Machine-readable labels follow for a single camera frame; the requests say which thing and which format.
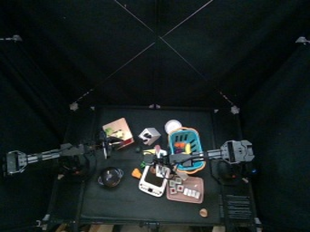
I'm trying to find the black round pan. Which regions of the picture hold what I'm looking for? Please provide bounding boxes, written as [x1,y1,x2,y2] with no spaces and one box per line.
[96,166,124,189]

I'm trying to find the orange toy food piece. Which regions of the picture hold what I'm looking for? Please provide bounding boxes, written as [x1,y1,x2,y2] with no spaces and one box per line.
[131,168,145,179]

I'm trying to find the white cube with dark dots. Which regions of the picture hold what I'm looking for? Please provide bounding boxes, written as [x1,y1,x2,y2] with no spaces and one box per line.
[138,127,162,146]

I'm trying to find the pink tray with tiles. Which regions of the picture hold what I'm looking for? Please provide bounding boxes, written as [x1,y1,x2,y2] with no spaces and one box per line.
[165,175,206,205]

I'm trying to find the blue basket with orange rim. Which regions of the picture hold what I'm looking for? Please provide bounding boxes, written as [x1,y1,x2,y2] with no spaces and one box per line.
[167,127,207,175]

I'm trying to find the white round ball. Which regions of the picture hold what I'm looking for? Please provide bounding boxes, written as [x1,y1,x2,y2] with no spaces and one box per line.
[163,119,185,134]

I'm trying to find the thin white cord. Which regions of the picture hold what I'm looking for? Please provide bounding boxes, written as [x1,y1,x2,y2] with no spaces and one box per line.
[74,0,214,105]
[112,0,235,107]

